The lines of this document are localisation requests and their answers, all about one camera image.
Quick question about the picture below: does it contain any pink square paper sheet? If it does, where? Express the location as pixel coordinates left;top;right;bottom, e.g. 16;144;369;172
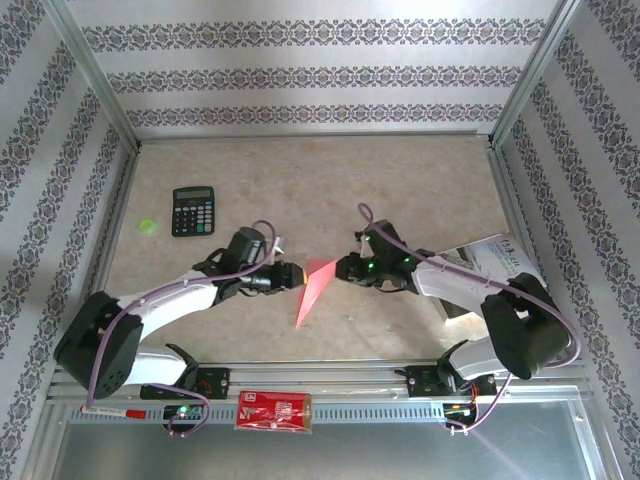
294;258;345;330

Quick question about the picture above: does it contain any steel sheet panel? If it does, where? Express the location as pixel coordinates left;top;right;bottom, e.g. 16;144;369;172
37;397;609;480

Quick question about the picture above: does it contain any black calculator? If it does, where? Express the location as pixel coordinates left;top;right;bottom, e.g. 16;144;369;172
171;186;216;238

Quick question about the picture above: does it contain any white printed booklet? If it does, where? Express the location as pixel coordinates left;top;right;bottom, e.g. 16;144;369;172
449;230;548;289

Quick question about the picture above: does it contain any red snack packet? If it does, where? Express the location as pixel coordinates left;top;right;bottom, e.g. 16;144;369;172
234;389;314;435

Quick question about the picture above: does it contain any small circuit board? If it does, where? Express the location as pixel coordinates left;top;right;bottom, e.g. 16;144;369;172
443;402;479;420
163;403;206;424

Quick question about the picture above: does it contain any red white marker pen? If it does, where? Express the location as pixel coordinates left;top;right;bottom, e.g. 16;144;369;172
79;403;147;420

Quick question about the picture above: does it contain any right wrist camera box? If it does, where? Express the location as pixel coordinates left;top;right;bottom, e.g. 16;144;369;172
362;219;406;256

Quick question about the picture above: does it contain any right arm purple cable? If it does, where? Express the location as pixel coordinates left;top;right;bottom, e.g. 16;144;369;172
357;202;583;435

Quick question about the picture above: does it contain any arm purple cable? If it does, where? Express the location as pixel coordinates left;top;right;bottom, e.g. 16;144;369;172
357;202;583;435
85;219;279;437

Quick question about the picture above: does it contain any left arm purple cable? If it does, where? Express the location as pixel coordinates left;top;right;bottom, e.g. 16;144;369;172
85;219;279;437

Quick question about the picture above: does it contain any wide aluminium mounting rail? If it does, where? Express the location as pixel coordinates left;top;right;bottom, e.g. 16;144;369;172
47;358;594;404

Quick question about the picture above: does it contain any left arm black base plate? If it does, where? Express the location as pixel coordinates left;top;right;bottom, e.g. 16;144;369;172
139;367;232;401

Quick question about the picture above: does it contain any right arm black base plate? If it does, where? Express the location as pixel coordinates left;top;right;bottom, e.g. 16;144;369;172
405;365;499;400

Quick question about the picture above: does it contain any aluminium table edge rail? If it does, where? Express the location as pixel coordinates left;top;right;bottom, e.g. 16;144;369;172
134;130;494;146
67;144;142;366
487;142;571;361

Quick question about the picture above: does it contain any grey slotted cable duct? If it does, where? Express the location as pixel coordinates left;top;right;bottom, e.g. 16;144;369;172
69;402;451;425

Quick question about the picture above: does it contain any aluminium frame post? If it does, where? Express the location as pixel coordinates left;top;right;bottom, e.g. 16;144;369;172
487;0;584;147
42;0;142;151

